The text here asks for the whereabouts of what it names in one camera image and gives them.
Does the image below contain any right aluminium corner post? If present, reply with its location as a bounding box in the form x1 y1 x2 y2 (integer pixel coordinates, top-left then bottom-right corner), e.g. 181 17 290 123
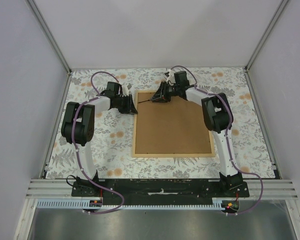
244 0 291 71

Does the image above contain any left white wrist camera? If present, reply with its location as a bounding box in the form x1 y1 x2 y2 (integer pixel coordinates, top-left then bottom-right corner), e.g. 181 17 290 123
121 83 132 97

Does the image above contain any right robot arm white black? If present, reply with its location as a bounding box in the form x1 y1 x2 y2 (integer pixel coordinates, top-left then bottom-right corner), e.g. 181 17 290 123
150 70 243 197

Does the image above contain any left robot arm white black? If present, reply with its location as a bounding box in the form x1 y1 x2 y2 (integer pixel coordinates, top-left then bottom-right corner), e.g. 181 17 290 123
61 81 138 197

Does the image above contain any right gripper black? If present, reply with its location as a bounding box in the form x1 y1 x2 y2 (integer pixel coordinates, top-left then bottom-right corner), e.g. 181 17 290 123
149 82 179 105

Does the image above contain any aluminium corner post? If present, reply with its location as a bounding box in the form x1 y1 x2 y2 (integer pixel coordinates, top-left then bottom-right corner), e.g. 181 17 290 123
26 0 73 74
244 0 291 71

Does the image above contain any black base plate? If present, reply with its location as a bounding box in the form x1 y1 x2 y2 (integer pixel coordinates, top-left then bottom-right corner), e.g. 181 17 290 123
71 178 250 205

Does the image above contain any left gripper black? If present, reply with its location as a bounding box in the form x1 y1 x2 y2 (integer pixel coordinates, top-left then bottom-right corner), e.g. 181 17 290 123
116 94 139 116

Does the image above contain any wooden picture frame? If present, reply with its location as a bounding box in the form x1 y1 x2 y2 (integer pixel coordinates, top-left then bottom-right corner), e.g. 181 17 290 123
132 90 216 158

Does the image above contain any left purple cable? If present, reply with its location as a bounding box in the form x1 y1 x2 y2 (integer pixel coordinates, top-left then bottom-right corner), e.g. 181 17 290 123
72 71 126 216

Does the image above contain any left aluminium corner post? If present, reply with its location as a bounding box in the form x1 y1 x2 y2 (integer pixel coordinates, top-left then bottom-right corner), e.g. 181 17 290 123
26 0 73 74

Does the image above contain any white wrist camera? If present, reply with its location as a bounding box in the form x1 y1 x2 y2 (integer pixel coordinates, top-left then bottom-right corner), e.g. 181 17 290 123
164 70 176 85
121 83 132 97

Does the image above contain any floral patterned table mat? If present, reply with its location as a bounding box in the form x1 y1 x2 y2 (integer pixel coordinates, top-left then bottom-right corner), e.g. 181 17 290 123
45 66 276 180

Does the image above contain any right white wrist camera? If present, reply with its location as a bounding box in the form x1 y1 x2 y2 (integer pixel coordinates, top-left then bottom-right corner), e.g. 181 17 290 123
164 70 176 85

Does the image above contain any white slotted cable duct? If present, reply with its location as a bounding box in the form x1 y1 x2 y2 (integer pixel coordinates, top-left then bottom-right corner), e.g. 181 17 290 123
36 198 226 211

